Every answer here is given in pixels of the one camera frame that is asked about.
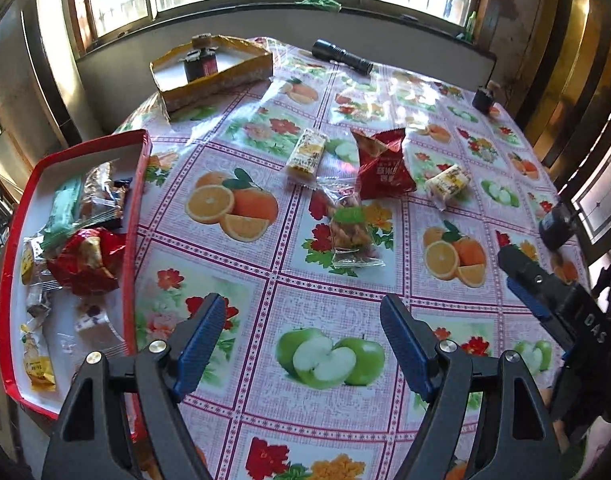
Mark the floral plastic tablecloth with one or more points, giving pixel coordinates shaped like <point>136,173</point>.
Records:
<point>302,201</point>

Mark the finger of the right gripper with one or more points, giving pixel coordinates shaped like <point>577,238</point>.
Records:
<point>521,271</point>
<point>538,310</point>

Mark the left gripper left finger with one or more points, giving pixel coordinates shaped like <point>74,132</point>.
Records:
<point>165,372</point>

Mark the red pyramid snack bag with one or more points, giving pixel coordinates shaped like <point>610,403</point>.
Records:
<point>382,172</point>

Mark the yellow biscuit packet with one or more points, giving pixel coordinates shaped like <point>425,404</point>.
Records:
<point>27,262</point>

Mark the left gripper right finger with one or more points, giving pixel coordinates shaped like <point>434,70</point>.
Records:
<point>440,372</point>

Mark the yellow cardboard box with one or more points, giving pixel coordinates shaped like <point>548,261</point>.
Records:
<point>240,61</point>

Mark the white nougat candy packet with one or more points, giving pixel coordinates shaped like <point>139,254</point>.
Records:
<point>93,326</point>

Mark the large red snack bag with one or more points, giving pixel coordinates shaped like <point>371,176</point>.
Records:
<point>90,262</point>

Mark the yellow snack packet in tray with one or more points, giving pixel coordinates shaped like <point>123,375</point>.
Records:
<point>36,359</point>

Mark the green cloth on windowsill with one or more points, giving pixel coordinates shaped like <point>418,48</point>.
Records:
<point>325,5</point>

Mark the black snack packet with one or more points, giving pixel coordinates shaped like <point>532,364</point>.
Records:
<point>118,191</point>

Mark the red rectangular tray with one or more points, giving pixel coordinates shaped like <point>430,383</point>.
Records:
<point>129,153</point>

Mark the small yellow packet on table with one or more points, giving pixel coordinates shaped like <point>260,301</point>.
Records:
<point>447,185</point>

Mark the yellow wafer packet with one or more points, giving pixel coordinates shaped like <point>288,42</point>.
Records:
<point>303,162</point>

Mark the dark bottle in box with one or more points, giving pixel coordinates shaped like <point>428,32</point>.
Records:
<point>201,60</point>

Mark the dark cup with straw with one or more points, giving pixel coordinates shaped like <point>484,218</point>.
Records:
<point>559,225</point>

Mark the clear packet brown snacks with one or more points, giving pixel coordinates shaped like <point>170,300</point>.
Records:
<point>352,245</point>

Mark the clear rice cracker packet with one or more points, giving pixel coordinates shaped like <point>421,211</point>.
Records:
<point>96,197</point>

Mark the black flashlight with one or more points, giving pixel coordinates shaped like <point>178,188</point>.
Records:
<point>325,51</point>

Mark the green wafer packet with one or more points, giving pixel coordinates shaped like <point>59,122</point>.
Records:
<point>64,213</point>

